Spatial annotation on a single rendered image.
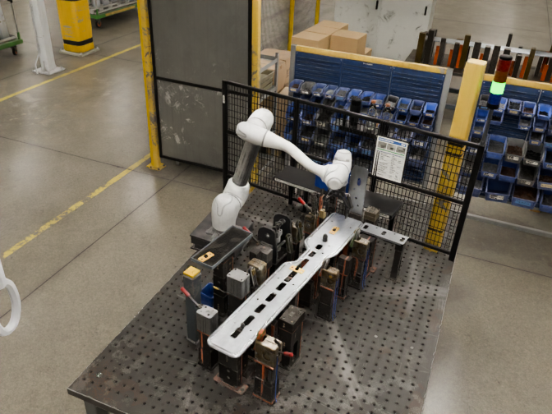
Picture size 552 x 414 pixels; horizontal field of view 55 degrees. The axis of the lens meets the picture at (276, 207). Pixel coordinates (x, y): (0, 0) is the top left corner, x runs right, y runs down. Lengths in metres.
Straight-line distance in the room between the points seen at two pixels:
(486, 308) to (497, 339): 0.34
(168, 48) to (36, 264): 2.36
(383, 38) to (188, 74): 4.92
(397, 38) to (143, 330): 7.55
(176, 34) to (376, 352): 3.63
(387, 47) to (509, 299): 5.92
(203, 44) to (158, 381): 3.39
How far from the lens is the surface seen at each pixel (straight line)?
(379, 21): 9.68
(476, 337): 4.35
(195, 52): 5.39
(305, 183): 3.74
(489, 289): 4.84
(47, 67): 9.59
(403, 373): 2.96
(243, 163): 3.42
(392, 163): 3.60
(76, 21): 10.27
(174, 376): 2.85
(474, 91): 3.34
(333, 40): 7.65
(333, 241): 3.23
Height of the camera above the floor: 2.85
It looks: 32 degrees down
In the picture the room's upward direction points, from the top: 3 degrees clockwise
